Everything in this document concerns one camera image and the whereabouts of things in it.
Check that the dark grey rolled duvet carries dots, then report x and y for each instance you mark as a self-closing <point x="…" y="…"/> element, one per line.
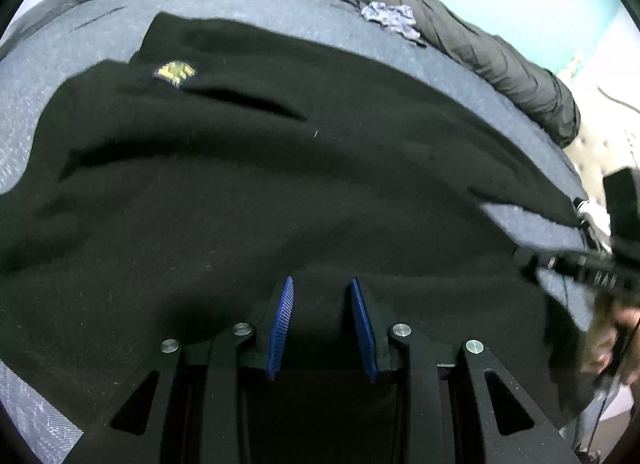
<point x="535" y="91"/>

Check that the white black folded garment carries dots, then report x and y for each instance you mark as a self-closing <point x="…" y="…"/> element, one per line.
<point x="595" y="223"/>

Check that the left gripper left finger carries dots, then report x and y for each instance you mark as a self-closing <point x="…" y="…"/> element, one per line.
<point x="186" y="403"/>

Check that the person's right hand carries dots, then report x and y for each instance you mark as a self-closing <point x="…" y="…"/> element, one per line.
<point x="610" y="317"/>

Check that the blue patterned bed sheet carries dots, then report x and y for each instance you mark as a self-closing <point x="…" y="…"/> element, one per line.
<point x="75" y="34"/>

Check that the cream tufted headboard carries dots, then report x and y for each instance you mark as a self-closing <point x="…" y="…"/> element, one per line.
<point x="608" y="138"/>

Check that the small blue crumpled cloth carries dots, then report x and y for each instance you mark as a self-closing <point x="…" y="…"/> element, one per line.
<point x="395" y="19"/>

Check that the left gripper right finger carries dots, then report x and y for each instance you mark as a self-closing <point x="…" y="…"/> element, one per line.
<point x="454" y="404"/>

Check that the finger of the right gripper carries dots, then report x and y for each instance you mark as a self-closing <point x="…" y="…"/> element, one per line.
<point x="529" y="260"/>

